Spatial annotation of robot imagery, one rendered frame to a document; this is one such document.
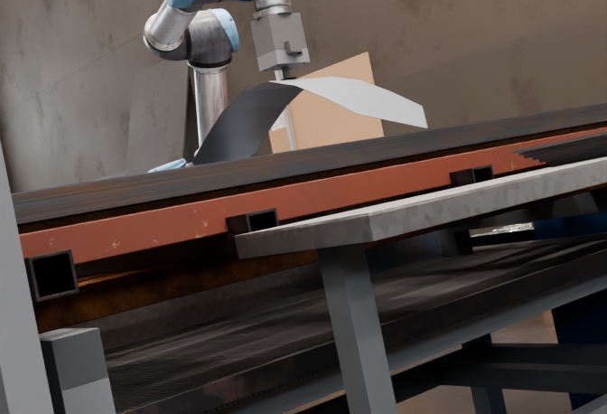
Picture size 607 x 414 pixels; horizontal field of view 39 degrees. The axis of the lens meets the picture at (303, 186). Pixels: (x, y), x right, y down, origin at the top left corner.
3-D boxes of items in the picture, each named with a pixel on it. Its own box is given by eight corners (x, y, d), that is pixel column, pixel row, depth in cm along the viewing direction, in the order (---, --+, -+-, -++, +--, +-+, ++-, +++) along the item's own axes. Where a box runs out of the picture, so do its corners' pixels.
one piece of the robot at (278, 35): (270, -10, 169) (286, 72, 168) (305, -10, 174) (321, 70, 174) (242, 5, 176) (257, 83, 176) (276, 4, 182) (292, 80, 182)
